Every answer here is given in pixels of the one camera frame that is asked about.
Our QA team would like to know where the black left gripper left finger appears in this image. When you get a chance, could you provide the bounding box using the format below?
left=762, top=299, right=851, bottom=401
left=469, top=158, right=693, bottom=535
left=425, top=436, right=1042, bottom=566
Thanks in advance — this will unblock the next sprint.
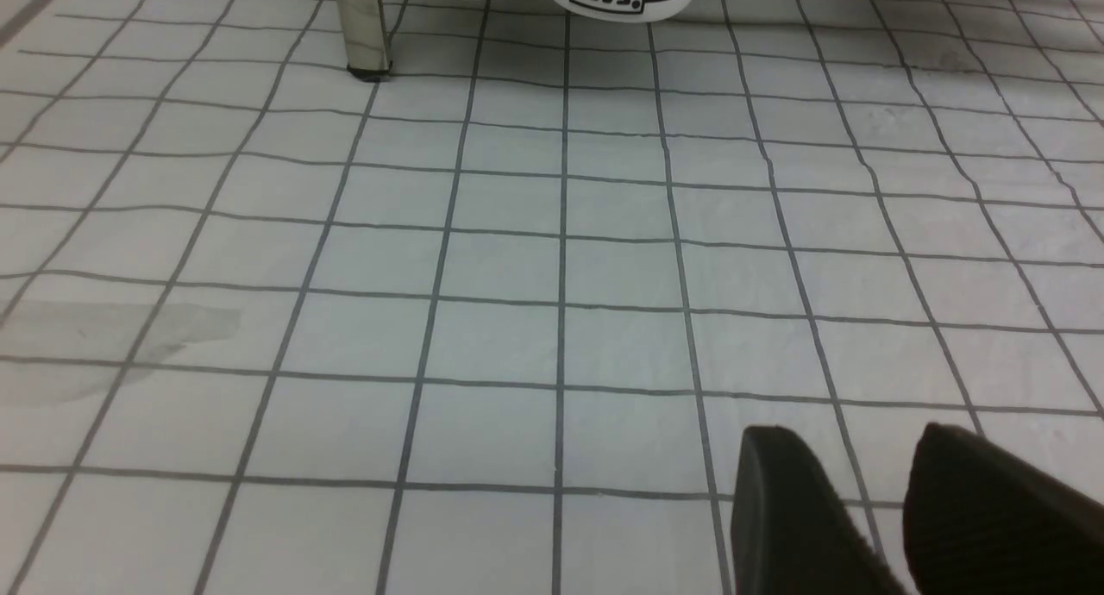
left=730, top=425, right=906, bottom=594

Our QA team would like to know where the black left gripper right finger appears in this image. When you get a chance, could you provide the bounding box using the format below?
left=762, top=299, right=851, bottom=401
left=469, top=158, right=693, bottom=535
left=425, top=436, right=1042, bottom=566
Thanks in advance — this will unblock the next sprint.
left=902, top=423, right=1103, bottom=594

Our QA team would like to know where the metal shoe rack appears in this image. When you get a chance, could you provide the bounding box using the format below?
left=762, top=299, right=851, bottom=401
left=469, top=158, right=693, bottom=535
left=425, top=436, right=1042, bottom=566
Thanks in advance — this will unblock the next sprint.
left=336, top=0, right=392, bottom=83

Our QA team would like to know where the white grid tablecloth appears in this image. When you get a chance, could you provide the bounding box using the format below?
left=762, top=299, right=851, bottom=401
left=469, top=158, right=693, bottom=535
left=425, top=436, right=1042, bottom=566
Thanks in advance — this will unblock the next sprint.
left=3, top=0, right=1101, bottom=594

